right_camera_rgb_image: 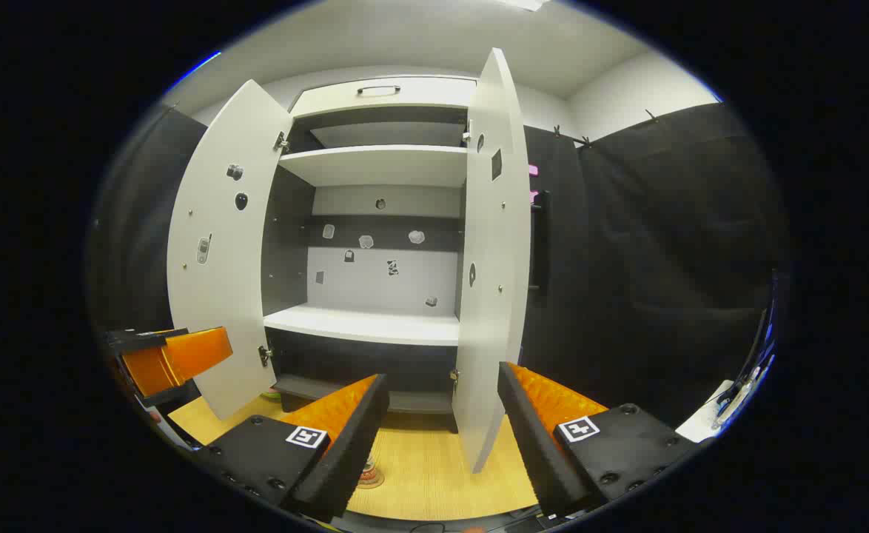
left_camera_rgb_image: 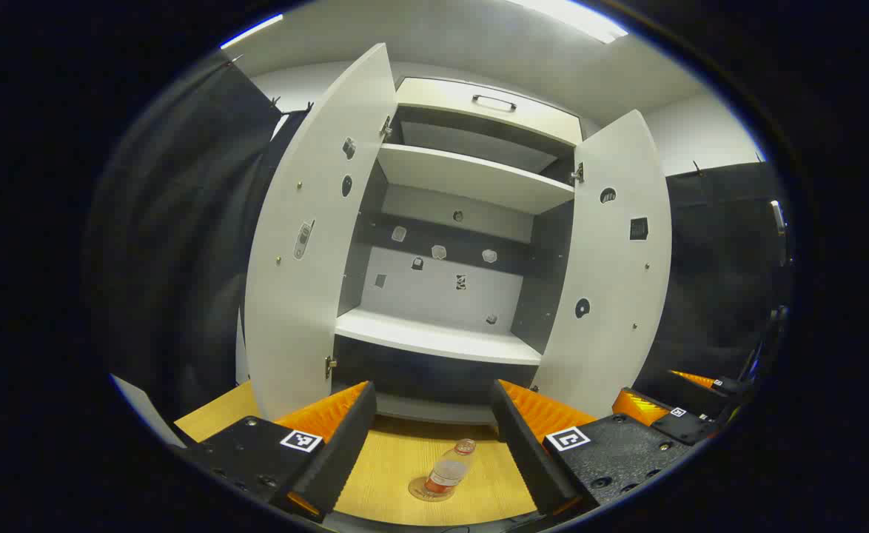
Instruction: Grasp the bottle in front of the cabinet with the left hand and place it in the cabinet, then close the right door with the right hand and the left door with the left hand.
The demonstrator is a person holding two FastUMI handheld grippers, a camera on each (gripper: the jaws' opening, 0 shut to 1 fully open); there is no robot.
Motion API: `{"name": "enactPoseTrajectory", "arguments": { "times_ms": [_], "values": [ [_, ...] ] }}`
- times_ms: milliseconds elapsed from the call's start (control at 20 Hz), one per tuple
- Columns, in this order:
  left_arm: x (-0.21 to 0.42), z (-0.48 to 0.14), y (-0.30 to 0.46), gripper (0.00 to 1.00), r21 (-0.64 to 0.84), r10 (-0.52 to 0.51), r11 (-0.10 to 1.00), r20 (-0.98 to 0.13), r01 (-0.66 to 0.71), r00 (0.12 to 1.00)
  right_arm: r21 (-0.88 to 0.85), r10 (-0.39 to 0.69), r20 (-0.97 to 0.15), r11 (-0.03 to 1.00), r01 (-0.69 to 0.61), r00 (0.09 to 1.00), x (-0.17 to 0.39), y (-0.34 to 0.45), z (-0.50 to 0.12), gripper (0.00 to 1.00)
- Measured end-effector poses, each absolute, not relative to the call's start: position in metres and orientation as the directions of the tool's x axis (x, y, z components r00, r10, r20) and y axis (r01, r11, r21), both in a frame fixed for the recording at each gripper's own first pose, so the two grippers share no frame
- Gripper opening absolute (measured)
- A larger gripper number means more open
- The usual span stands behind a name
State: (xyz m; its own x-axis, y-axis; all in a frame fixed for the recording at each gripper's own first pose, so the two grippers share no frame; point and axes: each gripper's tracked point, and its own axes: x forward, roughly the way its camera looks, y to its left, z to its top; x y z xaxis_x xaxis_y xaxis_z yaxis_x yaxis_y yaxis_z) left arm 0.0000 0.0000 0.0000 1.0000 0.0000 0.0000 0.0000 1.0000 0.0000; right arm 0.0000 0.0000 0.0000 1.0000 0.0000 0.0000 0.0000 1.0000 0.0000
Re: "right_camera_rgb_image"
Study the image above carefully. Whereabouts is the white flat object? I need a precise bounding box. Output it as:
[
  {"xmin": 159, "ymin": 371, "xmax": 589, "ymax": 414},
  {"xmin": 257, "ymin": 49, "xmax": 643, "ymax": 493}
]
[{"xmin": 675, "ymin": 379, "xmax": 737, "ymax": 445}]

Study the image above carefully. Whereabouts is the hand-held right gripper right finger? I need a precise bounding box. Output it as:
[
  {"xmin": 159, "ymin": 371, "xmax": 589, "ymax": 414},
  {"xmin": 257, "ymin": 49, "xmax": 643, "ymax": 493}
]
[{"xmin": 497, "ymin": 361, "xmax": 705, "ymax": 519}]

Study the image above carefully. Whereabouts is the small round object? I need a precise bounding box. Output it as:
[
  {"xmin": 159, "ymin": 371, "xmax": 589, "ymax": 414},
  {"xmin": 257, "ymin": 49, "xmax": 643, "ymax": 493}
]
[{"xmin": 355, "ymin": 457, "xmax": 385, "ymax": 489}]

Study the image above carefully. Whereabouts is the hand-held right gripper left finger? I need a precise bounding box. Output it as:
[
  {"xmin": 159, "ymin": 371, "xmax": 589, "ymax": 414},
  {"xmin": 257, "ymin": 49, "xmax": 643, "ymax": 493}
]
[{"xmin": 196, "ymin": 373, "xmax": 391, "ymax": 525}]

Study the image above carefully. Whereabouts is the white cabinet shelf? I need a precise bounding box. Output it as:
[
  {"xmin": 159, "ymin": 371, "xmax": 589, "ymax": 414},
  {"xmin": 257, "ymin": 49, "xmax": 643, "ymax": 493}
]
[
  {"xmin": 278, "ymin": 145, "xmax": 469, "ymax": 188},
  {"xmin": 263, "ymin": 304, "xmax": 461, "ymax": 347}
]

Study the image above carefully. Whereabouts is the white cabinet door with phone sticker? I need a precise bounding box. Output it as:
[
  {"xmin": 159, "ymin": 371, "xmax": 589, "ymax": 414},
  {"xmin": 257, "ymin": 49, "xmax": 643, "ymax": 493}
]
[{"xmin": 167, "ymin": 79, "xmax": 295, "ymax": 421}]

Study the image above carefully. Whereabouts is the black backdrop cloth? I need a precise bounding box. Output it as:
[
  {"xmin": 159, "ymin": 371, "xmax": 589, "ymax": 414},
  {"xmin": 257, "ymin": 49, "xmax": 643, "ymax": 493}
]
[{"xmin": 88, "ymin": 102, "xmax": 789, "ymax": 430}]

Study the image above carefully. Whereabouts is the white and grey cabinet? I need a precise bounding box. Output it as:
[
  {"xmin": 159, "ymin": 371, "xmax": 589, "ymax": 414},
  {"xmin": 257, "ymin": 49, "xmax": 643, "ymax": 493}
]
[{"xmin": 261, "ymin": 74, "xmax": 480, "ymax": 434}]

